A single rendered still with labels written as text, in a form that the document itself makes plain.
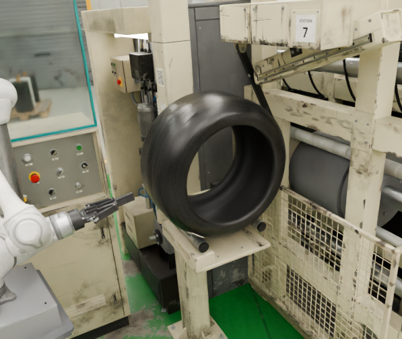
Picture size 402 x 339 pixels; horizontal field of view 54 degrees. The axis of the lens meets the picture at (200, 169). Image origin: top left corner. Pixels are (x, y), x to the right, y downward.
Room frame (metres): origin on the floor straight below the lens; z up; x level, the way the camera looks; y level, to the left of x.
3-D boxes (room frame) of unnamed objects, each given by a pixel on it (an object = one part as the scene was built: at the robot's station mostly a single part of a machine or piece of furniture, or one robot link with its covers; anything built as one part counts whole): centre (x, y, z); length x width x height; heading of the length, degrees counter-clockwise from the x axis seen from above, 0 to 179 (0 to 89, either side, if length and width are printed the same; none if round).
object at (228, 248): (1.53, -0.04, 0.80); 0.37 x 0.36 x 0.02; 116
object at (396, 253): (1.47, -0.44, 0.65); 0.90 x 0.02 x 0.70; 26
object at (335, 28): (1.54, -0.36, 1.71); 0.61 x 0.25 x 0.15; 26
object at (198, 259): (1.47, 0.08, 0.84); 0.36 x 0.09 x 0.06; 26
